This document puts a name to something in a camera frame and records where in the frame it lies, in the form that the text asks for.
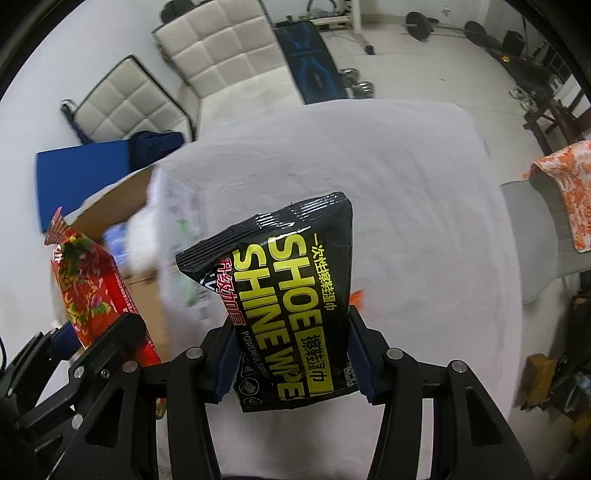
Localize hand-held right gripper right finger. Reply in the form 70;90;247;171
347;305;533;480

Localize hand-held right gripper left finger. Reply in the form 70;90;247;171
69;322;242;480

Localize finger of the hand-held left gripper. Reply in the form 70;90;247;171
0;324;82;416
18;314;148;444

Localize cardboard box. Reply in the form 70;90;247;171
65;165;185;370

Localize red floral packet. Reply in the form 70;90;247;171
43;207;162;367

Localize black shoe wipes packet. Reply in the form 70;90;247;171
175;190;362;413

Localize white packets in box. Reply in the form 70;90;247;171
102;203;185;278

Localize white blanket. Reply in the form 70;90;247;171
154;98;529;480

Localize yellow-brown box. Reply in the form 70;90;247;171
527;353;558;393

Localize dark blue bag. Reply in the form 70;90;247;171
130;131;186;172

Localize grey chair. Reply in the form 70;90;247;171
500;179;591;304

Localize white quilted chair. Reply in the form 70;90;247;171
152;0;296;139
61;55;195;144

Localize orange floral cloth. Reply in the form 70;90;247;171
521;140;591;253

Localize chrome dumbbell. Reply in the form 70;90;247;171
339;68;377;99

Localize black and blue exercise mat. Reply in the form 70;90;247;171
272;21;348;105

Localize white sneakers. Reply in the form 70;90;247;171
509;88;539;112

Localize dark wooden chair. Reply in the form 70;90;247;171
523;87;591;155

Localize black barbell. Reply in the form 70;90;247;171
404;11;488;46

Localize black bag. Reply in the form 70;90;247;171
502;30;526;54

